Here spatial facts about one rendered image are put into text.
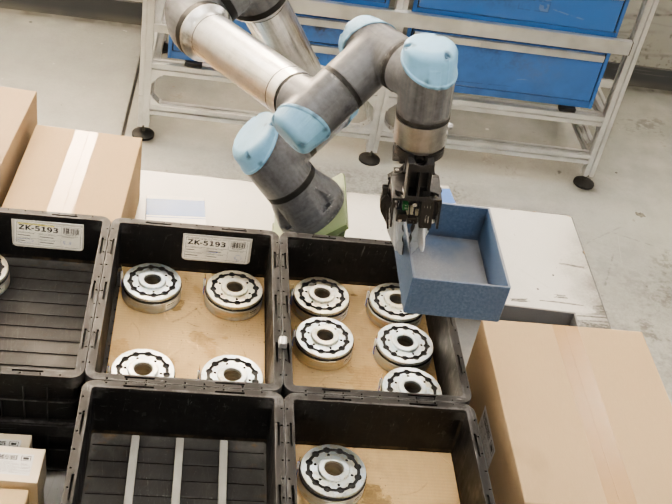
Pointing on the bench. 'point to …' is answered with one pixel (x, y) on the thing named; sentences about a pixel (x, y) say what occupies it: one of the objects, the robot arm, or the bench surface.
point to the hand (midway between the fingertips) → (405, 244)
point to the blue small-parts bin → (455, 267)
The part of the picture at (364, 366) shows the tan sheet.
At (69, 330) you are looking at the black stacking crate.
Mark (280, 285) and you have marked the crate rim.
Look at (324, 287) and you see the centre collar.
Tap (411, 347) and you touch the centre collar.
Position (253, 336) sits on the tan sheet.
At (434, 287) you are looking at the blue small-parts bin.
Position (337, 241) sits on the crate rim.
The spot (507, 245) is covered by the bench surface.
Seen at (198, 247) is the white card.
